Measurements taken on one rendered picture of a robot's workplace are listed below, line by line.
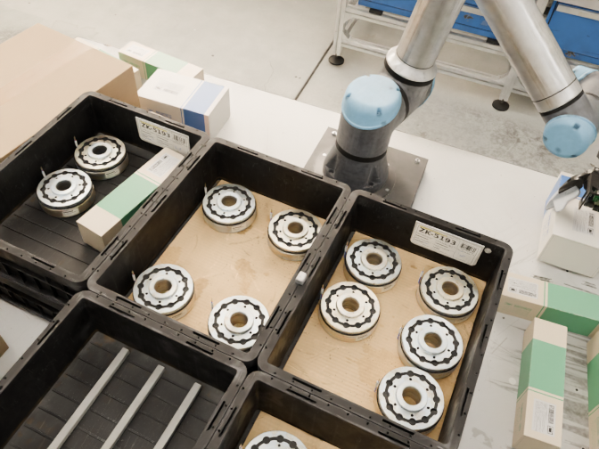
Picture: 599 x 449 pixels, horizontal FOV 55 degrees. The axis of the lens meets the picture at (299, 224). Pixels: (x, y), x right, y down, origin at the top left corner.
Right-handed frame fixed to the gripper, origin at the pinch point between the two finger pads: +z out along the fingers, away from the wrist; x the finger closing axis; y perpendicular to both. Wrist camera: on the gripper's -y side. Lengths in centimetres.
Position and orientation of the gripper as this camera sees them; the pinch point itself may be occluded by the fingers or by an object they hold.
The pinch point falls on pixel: (579, 217)
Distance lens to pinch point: 139.9
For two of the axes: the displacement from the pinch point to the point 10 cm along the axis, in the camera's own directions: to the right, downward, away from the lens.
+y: -3.7, 7.1, -6.0
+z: -0.5, 6.3, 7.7
